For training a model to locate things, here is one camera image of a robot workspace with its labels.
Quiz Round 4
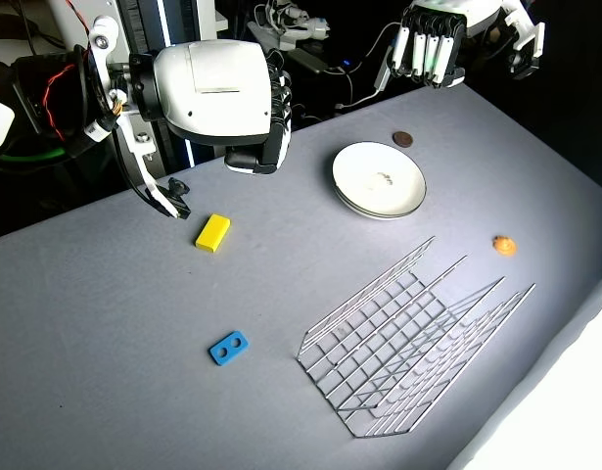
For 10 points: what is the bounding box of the white plate with dark rim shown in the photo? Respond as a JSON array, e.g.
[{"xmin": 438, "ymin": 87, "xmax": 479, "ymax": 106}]
[
  {"xmin": 331, "ymin": 141, "xmax": 428, "ymax": 217},
  {"xmin": 335, "ymin": 189, "xmax": 424, "ymax": 221}
]

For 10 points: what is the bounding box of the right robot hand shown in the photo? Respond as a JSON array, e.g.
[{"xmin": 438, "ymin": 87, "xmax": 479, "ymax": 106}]
[{"xmin": 153, "ymin": 38, "xmax": 295, "ymax": 176}]

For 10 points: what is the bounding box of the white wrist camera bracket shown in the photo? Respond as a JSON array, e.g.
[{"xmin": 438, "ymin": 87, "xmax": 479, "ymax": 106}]
[{"xmin": 87, "ymin": 15, "xmax": 192, "ymax": 221}]

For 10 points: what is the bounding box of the black power adapter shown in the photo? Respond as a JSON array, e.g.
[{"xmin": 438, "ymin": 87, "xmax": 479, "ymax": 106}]
[{"xmin": 284, "ymin": 46, "xmax": 327, "ymax": 75}]

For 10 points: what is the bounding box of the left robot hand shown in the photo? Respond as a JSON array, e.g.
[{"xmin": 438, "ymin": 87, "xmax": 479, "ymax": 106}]
[{"xmin": 388, "ymin": 0, "xmax": 547, "ymax": 91}]

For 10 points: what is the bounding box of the yellow rectangular block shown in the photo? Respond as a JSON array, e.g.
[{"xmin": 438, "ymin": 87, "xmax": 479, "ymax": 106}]
[{"xmin": 195, "ymin": 212, "xmax": 232, "ymax": 255}]

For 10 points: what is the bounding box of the silver wire dish rack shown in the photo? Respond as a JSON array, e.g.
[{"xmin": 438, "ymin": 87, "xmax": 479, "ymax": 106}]
[{"xmin": 296, "ymin": 236, "xmax": 537, "ymax": 439}]

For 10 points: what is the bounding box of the orange swirl cookie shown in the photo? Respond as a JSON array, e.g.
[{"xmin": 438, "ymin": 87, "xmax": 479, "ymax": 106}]
[{"xmin": 492, "ymin": 235, "xmax": 518, "ymax": 258}]

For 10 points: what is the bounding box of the white mechanical device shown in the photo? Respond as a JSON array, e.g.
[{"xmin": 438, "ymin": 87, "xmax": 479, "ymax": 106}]
[{"xmin": 246, "ymin": 0, "xmax": 332, "ymax": 53}]

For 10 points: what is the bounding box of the white cable with adapter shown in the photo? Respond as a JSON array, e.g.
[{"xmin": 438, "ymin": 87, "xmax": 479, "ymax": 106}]
[{"xmin": 335, "ymin": 22, "xmax": 404, "ymax": 112}]

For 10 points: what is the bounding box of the blue block with two holes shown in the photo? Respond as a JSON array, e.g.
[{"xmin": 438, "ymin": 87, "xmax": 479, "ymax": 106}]
[{"xmin": 208, "ymin": 330, "xmax": 250, "ymax": 367}]

